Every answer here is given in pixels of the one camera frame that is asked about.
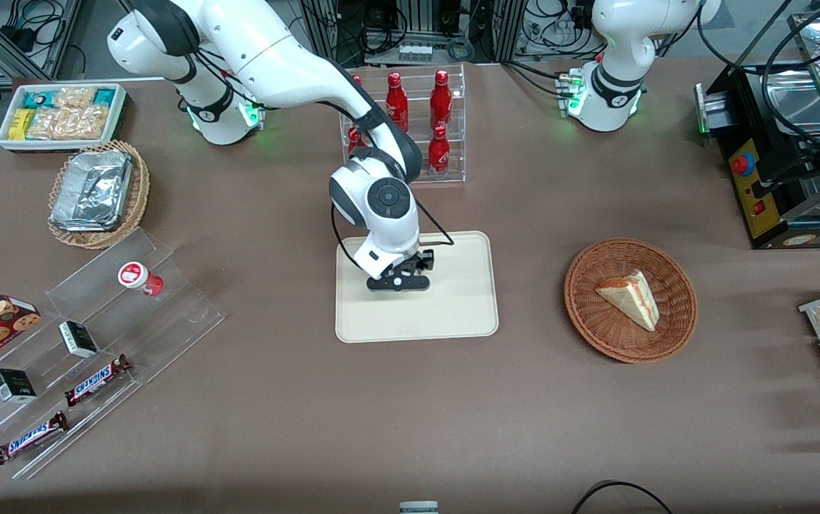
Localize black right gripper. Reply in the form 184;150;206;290
386;248;437;278

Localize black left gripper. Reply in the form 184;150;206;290
781;150;820;188

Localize beige plastic tray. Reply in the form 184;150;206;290
335;231;500;344

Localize red gum bottle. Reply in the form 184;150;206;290
118;262;164;297

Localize black machine with yellow panel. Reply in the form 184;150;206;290
694;11;820;251

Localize clear acrylic bottle rack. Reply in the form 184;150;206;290
337;64;466;188

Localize round brown wicker basket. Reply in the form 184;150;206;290
564;238;699;365

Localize wrapped triangle sandwich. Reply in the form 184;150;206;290
594;269;661;333

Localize clear acrylic stepped stand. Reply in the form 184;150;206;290
0;227;225;480

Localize metal equipment rack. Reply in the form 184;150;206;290
296;0;525;69

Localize light oval wicker basket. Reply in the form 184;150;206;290
47;140;151;250

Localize stacked aluminium foil trays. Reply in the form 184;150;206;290
49;148;133;233

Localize white plastic snack bin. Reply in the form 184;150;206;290
0;83;129;153

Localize brown Snickers bar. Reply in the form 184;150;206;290
64;355;132;408
0;412;69;465

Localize small black box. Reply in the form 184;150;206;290
59;321;99;359
0;368;37;404

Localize large clear cracker bag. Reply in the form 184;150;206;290
28;106;109;141

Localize small clear cracker bag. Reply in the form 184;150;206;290
53;87;96;108

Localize dark bar-shaped wrist camera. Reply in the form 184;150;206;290
366;274;431;293

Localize black cable loop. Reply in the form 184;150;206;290
571;481;675;514

